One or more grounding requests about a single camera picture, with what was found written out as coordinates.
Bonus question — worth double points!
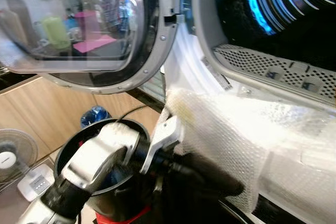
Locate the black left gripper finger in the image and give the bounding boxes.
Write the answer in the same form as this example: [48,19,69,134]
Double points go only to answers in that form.
[199,164,245,189]
[197,178,243,198]

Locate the white bubble wrap sheet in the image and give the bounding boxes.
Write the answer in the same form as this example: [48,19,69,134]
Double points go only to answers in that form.
[165,87,336,224]

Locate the white washing machine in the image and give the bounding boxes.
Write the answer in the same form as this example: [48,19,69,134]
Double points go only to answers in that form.
[157,0,336,224]

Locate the red plastic base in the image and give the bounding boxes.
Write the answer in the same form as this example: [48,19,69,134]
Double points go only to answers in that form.
[94,206,152,224]

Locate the black round bucket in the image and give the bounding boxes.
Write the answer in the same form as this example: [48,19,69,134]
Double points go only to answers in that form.
[54,118,158,223]

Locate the grey perforated filter grille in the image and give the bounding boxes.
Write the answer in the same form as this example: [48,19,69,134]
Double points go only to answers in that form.
[213,43,336,105]

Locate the round glass washer door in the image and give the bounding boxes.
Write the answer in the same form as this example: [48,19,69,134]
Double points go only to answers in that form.
[0,0,183,94]

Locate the black door hinge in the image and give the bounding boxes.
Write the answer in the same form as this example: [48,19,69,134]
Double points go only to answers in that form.
[164,14,177,26]

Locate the light wooden cabinet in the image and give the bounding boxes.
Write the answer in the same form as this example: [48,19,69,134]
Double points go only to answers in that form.
[0,76,163,157]

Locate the steel washer drum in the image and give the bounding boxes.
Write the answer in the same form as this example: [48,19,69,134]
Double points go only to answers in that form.
[214,0,336,72]

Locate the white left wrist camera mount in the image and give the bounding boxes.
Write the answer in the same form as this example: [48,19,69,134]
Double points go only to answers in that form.
[140,108,183,175]

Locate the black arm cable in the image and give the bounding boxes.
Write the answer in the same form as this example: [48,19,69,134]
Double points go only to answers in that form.
[117,104,154,125]

